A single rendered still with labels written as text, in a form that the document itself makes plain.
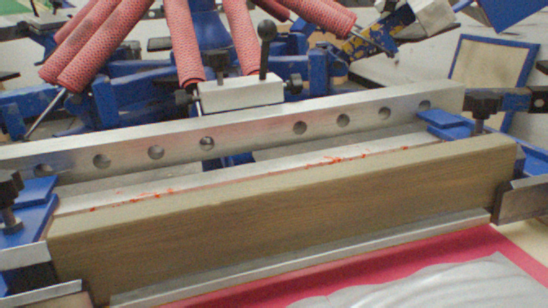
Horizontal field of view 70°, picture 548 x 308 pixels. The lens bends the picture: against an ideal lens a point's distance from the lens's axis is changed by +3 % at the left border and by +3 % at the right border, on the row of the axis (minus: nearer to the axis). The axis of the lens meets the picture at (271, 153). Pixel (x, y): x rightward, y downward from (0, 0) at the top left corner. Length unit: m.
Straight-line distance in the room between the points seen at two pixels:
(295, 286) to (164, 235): 0.13
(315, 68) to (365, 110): 0.40
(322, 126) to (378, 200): 0.24
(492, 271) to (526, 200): 0.08
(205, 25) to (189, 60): 0.32
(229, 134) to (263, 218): 0.23
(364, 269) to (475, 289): 0.09
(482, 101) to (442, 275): 0.24
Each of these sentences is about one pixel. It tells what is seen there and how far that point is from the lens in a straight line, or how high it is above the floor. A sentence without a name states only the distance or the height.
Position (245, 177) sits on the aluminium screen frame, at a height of 0.99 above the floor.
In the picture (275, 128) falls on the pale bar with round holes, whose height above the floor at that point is 1.02.
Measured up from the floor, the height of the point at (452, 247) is 0.96.
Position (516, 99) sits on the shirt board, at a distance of 1.09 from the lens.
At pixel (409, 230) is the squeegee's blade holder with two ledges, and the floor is 1.00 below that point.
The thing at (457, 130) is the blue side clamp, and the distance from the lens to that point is 0.60.
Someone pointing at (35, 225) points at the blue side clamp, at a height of 1.00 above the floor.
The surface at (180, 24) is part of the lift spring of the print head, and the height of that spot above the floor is 1.15.
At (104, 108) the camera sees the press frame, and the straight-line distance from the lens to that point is 0.93.
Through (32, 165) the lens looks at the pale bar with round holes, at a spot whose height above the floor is 1.03.
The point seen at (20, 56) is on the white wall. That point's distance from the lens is 4.66.
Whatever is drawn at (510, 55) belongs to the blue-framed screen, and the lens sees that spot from 2.91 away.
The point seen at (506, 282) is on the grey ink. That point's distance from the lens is 0.40.
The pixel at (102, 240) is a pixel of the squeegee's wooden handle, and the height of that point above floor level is 1.05.
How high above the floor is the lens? 1.22
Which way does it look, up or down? 25 degrees down
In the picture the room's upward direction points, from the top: 5 degrees counter-clockwise
